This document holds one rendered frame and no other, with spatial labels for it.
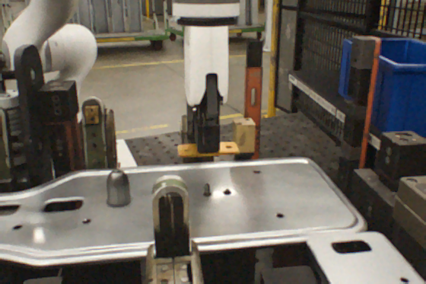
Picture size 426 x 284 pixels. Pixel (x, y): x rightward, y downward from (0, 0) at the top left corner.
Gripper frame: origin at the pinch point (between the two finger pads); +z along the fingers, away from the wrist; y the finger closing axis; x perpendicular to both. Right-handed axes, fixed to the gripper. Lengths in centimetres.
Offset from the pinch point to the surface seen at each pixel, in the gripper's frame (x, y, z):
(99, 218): -14.9, 4.2, 9.5
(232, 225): 2.2, 8.4, 9.5
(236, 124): 6.4, -11.3, 3.0
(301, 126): 52, -102, 40
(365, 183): 24.9, -0.6, 9.9
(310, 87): 32, -46, 7
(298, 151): 42, -77, 40
